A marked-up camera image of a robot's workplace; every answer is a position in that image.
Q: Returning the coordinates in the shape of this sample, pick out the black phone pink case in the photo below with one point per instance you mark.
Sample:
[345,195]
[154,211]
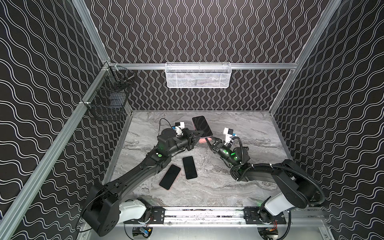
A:
[170,177]

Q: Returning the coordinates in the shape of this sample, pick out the black wire basket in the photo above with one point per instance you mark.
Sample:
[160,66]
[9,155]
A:
[108,103]

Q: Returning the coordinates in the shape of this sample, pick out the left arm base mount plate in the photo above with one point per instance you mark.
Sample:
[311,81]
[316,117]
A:
[152,215]

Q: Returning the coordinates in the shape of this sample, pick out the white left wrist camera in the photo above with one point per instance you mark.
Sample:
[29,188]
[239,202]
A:
[178,127]

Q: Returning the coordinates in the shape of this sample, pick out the black phone middle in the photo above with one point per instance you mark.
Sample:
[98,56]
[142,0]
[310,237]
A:
[190,168]

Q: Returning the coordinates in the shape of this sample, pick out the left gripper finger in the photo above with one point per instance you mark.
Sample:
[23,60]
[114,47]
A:
[194,142]
[195,133]

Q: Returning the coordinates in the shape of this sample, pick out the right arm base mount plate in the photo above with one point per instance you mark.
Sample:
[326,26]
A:
[255,216]

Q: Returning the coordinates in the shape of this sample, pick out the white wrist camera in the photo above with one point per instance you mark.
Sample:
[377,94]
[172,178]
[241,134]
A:
[178,127]
[229,135]

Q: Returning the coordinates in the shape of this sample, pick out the aluminium front rail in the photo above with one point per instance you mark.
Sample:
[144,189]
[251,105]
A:
[222,216]

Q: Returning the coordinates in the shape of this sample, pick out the black smartphone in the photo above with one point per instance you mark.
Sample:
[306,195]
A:
[201,124]

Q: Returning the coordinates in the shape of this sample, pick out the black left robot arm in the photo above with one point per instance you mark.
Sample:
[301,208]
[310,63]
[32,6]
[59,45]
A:
[103,209]

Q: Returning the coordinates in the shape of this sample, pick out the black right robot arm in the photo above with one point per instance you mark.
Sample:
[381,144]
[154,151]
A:
[297,188]

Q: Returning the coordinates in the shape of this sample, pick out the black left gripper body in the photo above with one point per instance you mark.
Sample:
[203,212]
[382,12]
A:
[188,138]

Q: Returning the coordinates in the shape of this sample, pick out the white wire basket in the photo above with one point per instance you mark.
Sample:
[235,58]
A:
[196,75]

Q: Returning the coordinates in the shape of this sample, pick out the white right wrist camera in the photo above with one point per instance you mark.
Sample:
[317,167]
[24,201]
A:
[229,135]

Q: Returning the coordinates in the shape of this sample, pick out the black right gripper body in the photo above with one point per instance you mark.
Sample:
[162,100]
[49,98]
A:
[217,145]

